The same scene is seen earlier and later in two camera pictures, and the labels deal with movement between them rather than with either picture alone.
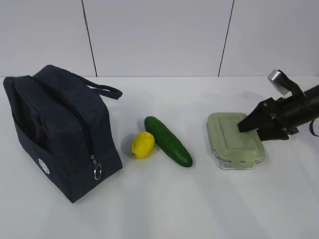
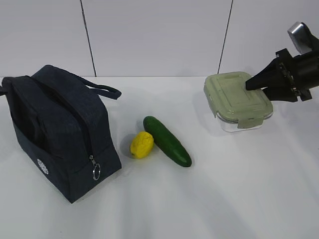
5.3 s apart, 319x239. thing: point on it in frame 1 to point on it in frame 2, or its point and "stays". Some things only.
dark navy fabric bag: (63, 130) stays
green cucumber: (168, 142) stays
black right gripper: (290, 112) to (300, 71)
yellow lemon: (142, 145) stays
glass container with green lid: (233, 150) to (236, 108)
